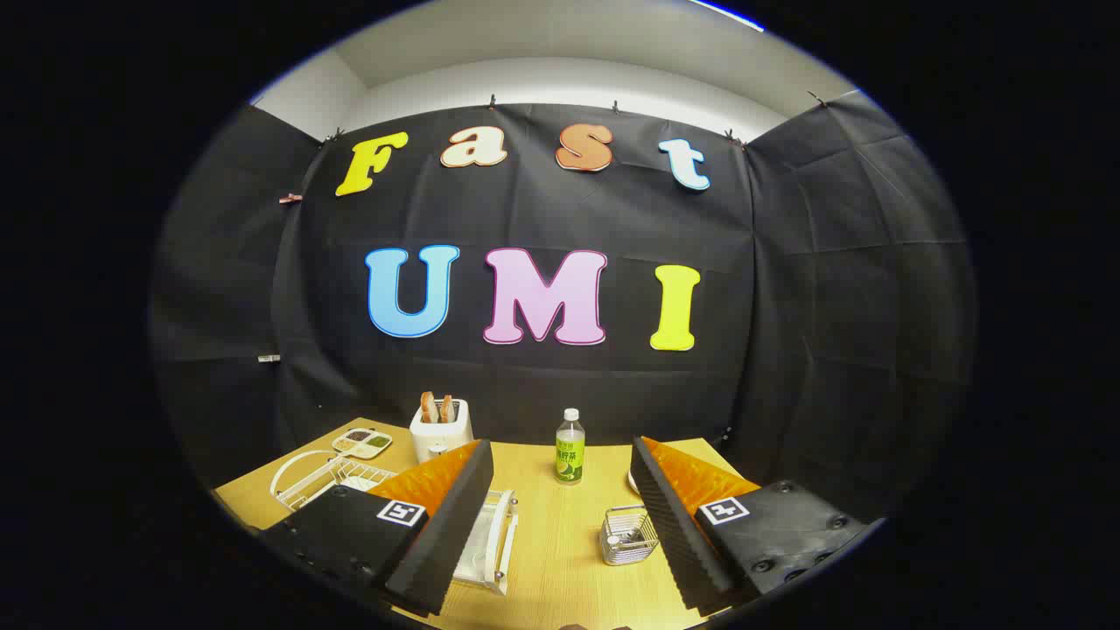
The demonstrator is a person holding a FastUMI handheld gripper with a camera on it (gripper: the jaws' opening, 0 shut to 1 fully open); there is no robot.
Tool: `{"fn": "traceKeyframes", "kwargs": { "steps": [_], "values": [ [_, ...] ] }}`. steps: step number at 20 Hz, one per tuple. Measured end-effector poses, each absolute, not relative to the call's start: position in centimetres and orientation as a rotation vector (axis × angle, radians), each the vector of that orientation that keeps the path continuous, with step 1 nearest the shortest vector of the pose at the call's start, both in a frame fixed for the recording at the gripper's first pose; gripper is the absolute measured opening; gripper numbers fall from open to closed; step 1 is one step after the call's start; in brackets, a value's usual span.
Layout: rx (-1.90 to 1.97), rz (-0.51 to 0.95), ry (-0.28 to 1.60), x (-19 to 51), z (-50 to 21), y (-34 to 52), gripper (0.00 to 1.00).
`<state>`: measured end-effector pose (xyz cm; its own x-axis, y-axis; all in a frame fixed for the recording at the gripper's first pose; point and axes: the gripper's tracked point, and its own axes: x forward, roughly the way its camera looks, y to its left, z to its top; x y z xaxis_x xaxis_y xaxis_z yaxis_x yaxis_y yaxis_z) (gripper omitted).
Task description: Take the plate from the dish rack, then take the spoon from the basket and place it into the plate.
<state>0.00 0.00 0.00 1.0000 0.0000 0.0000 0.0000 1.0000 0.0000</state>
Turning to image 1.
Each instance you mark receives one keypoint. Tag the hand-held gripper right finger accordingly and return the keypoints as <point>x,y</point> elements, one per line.
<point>674,525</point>

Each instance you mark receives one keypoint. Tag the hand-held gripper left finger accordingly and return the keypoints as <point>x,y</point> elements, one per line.
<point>455,525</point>

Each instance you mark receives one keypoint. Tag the divided white condiment dish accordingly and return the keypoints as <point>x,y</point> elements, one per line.
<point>362,443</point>

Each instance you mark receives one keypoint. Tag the white toaster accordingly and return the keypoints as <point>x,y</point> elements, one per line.
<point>440,439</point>

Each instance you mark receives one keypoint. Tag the toasted bread slice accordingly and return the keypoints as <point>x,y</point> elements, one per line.
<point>429,409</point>
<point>447,409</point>

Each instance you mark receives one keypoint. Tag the green label drink bottle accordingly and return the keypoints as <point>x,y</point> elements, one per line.
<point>570,455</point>

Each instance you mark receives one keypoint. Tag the black backdrop cloth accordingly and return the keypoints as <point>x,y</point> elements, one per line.
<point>612,227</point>

